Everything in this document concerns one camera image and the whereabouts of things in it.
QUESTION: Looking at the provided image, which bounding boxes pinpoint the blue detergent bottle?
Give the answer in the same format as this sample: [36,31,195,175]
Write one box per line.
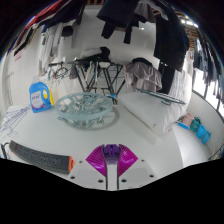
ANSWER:
[28,75,53,114]

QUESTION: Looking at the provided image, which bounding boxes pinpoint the round pale blue peg hanger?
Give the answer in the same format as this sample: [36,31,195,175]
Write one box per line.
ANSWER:
[54,92,114,129]

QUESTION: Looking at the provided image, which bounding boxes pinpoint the window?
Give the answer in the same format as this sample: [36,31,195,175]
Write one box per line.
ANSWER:
[191,64,224,113]

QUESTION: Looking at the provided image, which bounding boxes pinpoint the row of dark hanging clothes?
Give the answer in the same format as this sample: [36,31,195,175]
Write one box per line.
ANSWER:
[96,0,224,105]

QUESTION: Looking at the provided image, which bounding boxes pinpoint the black and white clothes pile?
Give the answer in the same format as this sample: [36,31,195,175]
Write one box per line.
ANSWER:
[79,46,111,63]

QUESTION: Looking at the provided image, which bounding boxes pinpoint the pile of wire clothes hangers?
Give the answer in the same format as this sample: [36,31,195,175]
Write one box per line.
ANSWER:
[0,104,32,138]

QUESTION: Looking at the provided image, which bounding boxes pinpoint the small blue brush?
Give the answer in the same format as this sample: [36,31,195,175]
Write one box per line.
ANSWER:
[177,121,191,131]

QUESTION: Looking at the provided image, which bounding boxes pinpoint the pink wall sign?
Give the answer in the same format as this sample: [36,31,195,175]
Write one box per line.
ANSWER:
[13,49,24,61]

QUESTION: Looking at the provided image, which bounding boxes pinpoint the grey garment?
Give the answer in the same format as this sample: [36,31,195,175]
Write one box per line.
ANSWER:
[123,61,163,93]

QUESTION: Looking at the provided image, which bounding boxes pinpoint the black power strip cable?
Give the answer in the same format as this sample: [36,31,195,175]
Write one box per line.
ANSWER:
[0,142,11,160]

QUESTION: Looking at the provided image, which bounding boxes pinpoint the black power strip orange ends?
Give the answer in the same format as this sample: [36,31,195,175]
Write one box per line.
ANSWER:
[8,139,76,174]

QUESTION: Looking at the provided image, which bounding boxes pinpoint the white pillow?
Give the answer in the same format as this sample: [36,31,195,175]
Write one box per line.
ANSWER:
[118,91,188,136]

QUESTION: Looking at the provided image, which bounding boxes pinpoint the teal bucket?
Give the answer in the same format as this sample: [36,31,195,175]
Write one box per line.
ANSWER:
[189,116,203,133]

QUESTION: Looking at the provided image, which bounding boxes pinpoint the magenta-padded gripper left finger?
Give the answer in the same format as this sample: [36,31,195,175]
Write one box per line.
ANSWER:
[67,143,108,191]

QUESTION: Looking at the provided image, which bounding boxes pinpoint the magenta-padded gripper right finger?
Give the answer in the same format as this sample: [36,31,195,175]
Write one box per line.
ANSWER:
[116,143,158,191]

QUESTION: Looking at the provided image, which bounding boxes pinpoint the black folding drying rack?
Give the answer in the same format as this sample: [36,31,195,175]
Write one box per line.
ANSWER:
[48,59,128,97]

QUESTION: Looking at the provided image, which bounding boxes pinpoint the row of colourful hanging clothes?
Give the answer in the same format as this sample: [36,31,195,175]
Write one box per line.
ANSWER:
[6,0,84,61]

